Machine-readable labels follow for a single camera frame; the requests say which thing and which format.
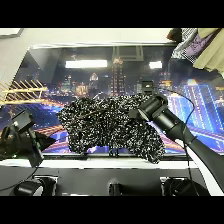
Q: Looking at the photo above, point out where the black white-speckled garment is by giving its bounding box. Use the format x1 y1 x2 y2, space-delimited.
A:
56 94 167 165

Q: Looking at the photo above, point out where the brown garment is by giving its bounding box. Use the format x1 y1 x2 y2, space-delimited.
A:
166 27 184 44

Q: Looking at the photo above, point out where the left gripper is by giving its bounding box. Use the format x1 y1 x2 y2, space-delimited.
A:
0 125 57 161

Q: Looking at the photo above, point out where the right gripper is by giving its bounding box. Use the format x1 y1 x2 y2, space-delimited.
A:
128 106 148 122

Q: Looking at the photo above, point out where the beige garment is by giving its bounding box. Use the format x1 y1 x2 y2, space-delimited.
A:
192 27 224 79

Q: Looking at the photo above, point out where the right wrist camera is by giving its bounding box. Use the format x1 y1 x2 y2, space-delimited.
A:
140 79 158 98

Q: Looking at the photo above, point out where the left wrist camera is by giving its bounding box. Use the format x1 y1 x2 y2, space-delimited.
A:
11 109 45 168

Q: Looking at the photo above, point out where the black cable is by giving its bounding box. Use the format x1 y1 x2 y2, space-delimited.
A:
0 165 40 193
165 88 196 188

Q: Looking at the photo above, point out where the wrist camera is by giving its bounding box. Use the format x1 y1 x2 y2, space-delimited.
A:
140 79 158 98
11 109 45 168

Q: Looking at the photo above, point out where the checked shirt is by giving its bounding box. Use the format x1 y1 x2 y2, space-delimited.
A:
170 27 202 65

